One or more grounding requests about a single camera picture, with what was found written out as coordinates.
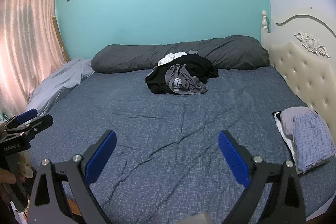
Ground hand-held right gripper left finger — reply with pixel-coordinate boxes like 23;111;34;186
28;130;117;224

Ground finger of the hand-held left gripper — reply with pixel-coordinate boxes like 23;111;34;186
16;114;54;139
5;109;38;126

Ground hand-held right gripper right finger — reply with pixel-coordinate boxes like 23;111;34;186
218;131;307;224

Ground grey boxer shorts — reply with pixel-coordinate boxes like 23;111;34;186
165;64;208;95

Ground person's left hand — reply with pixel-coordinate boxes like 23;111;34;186
0;169;17;186

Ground folded white black garment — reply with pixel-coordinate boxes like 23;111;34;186
273;111;300;161

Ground blue patterned bed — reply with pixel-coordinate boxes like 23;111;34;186
26;67;336;222

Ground folded grey garment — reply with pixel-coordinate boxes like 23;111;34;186
280;106;319;139

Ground wooden board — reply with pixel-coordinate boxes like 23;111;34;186
52;16;71;62

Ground folded blue plaid shorts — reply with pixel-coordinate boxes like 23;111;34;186
293;111;336;173

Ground pink curtain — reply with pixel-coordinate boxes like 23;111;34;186
0;0;70;119

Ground dark grey long pillow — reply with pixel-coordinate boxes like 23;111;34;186
91;35;270;74

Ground cream tufted headboard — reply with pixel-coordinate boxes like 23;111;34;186
261;6;336;161

